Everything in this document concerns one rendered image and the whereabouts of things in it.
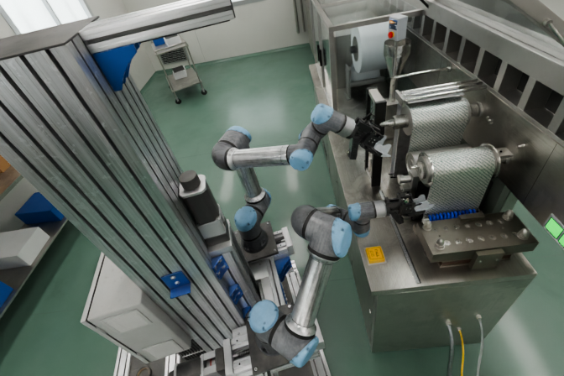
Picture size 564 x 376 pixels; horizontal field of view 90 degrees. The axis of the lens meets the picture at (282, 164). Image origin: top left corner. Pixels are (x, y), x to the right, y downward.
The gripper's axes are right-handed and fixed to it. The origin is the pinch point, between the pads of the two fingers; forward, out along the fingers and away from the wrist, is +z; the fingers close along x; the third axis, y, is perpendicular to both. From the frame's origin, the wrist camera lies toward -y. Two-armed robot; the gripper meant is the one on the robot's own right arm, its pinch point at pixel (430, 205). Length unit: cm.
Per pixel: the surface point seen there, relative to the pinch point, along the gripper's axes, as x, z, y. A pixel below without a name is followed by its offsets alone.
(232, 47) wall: 556, -170, -83
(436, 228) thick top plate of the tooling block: -8.2, 0.2, -6.0
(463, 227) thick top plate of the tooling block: -9.4, 10.6, -6.0
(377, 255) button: -11.2, -25.4, -16.6
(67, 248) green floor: 91, -303, -109
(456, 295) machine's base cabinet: -26.0, 5.3, -30.8
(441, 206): -0.2, 4.7, -1.9
